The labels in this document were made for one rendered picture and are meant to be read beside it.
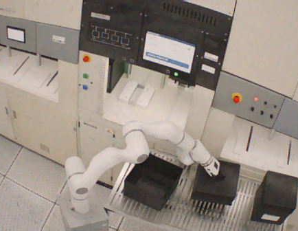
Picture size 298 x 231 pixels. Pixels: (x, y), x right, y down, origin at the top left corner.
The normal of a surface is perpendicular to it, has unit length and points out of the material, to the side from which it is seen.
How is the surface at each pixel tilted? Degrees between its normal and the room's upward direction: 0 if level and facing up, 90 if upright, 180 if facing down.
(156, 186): 0
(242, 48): 90
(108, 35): 90
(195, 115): 90
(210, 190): 0
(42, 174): 0
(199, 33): 90
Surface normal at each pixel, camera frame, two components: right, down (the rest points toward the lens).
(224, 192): 0.11, -0.69
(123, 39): -0.33, 0.66
